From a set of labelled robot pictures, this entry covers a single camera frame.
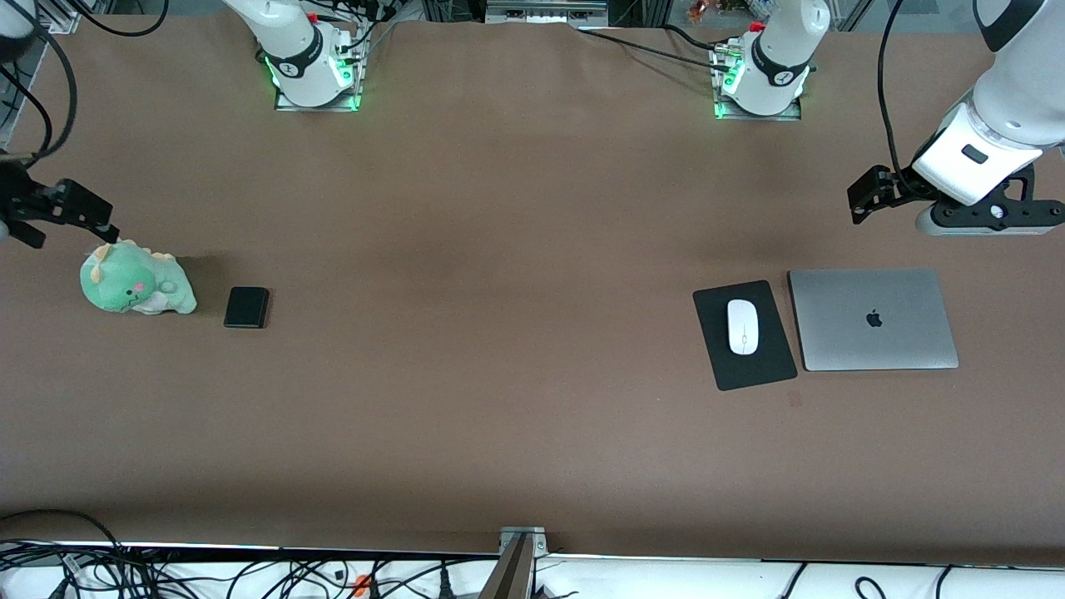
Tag metal table edge bracket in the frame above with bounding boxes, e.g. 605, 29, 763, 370
498, 526, 549, 557

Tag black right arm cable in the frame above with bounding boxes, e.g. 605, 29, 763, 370
0, 0, 167, 163

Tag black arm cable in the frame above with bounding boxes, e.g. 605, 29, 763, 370
0, 0, 167, 163
878, 0, 920, 180

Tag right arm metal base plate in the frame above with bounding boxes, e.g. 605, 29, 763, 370
273, 42, 364, 112

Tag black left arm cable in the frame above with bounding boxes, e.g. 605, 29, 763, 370
878, 0, 920, 180

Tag white computer mouse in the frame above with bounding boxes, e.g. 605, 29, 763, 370
726, 299, 760, 357

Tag green dinosaur plush toy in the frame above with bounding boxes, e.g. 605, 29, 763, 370
80, 236, 198, 316

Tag black mouse pad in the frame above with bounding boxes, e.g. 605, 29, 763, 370
692, 280, 799, 392

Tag black base power cable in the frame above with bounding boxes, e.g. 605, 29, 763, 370
574, 23, 733, 74

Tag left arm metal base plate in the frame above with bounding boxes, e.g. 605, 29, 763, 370
710, 42, 804, 122

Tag tangled black cables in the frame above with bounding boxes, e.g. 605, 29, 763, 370
0, 541, 500, 599

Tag looped black cable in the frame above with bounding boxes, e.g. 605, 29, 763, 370
0, 509, 126, 583

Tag silver closed laptop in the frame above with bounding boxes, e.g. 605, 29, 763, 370
788, 267, 960, 372

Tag black phone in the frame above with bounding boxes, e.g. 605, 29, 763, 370
223, 286, 270, 329

